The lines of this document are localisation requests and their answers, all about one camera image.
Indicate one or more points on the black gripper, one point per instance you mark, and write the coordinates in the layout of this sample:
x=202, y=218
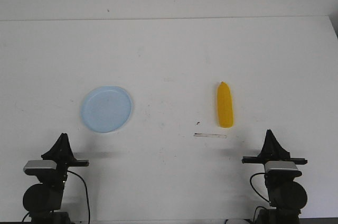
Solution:
x=63, y=158
x=278, y=153

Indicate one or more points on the light blue round plate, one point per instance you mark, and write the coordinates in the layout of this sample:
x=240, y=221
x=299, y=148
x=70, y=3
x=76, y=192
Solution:
x=106, y=109

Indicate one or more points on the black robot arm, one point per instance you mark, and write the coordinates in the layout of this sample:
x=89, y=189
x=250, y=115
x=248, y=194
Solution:
x=43, y=200
x=286, y=197

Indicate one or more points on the yellow corn cob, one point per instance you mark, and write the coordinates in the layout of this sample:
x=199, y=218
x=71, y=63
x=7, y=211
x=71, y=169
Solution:
x=224, y=106

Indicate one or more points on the clear tape strip on table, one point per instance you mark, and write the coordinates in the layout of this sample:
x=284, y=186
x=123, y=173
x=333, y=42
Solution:
x=206, y=135

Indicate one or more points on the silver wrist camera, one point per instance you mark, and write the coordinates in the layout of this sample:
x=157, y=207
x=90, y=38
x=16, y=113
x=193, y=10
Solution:
x=284, y=168
x=35, y=167

